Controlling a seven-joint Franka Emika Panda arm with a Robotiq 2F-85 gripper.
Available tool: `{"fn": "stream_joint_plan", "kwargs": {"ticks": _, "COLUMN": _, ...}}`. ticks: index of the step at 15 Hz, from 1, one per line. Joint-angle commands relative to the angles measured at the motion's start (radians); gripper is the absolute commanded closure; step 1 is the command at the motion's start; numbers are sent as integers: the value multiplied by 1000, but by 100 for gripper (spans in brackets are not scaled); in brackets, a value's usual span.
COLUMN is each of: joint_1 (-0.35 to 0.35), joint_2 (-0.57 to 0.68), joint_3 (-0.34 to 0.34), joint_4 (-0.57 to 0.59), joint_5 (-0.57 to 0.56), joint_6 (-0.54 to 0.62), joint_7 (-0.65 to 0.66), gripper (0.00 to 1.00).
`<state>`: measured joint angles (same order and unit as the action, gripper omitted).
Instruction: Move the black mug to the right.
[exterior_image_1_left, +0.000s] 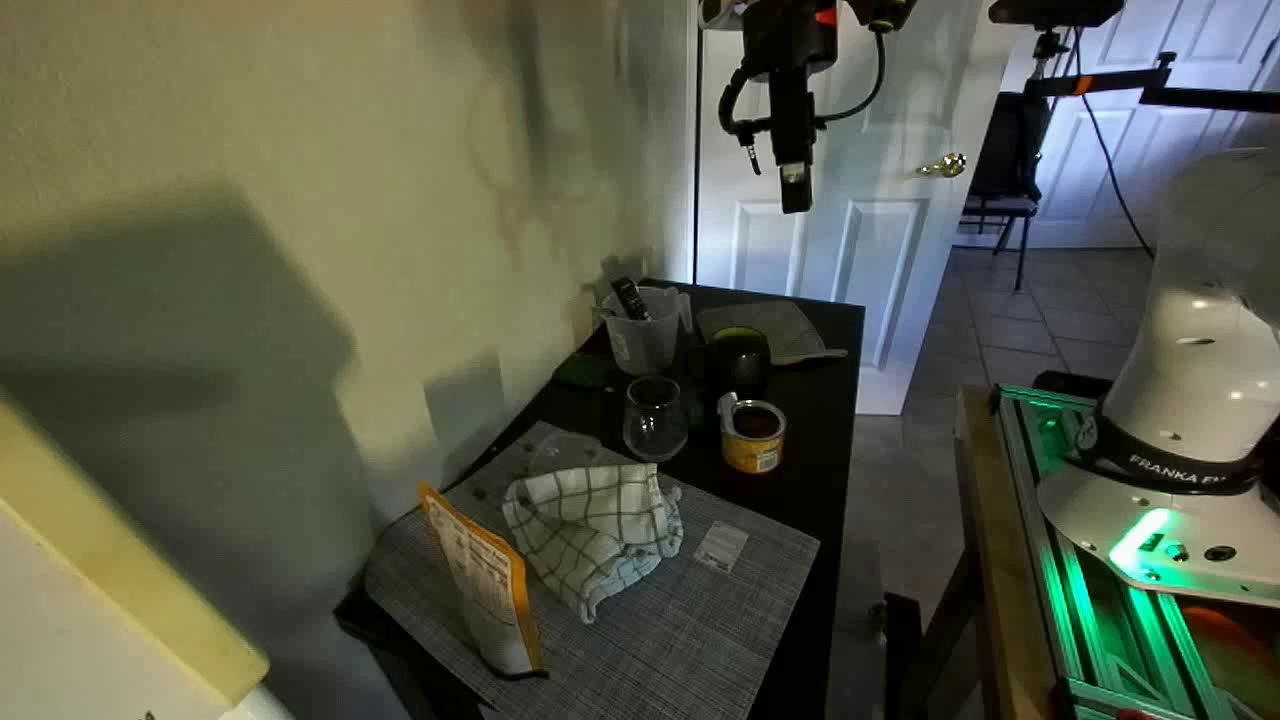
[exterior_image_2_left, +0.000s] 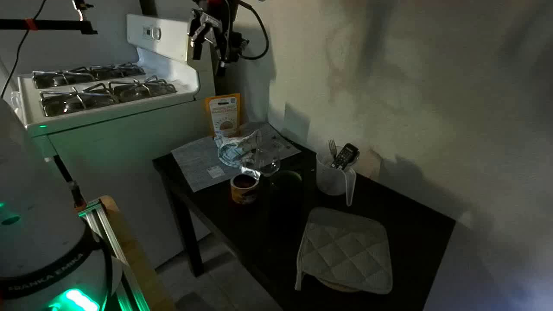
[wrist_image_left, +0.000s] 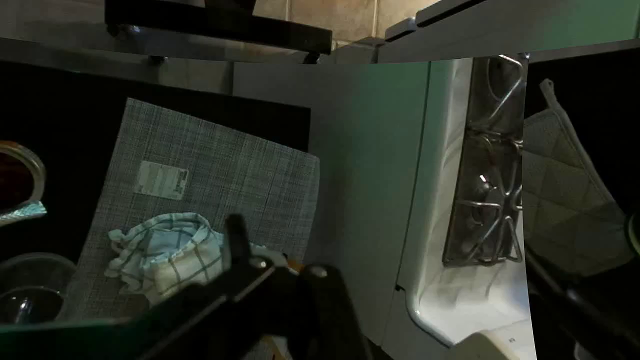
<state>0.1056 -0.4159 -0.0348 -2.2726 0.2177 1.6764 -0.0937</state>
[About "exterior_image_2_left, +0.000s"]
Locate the black mug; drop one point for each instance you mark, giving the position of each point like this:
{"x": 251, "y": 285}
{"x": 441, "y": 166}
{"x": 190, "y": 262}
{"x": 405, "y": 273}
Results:
{"x": 284, "y": 186}

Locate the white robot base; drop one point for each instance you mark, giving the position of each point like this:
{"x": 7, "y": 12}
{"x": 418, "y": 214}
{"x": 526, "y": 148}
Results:
{"x": 50, "y": 259}

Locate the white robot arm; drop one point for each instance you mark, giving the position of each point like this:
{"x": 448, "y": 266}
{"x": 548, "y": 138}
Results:
{"x": 213, "y": 22}

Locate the yellow mug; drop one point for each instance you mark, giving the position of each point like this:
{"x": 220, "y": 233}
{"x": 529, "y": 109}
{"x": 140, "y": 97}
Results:
{"x": 244, "y": 188}

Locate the crumpled plastic bag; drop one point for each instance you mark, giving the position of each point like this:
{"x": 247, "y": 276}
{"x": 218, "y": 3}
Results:
{"x": 237, "y": 150}

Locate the paper sheet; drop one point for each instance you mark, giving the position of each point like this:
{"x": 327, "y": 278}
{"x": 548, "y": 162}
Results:
{"x": 201, "y": 166}

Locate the orange food pouch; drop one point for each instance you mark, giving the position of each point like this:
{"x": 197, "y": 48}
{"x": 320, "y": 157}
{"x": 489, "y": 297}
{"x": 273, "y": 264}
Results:
{"x": 225, "y": 112}

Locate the black utensil in cup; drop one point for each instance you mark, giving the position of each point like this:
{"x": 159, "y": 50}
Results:
{"x": 346, "y": 155}

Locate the black side table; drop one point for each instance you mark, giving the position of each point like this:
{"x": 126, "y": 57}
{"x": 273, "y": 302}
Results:
{"x": 265, "y": 235}

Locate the grey quilted pot holder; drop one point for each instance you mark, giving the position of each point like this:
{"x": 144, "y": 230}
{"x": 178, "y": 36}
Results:
{"x": 346, "y": 252}

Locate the white gas stove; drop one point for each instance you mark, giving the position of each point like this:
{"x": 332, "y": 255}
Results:
{"x": 106, "y": 124}

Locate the wooden aluminium frame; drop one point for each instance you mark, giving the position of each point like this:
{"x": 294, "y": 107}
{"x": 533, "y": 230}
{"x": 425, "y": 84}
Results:
{"x": 137, "y": 285}

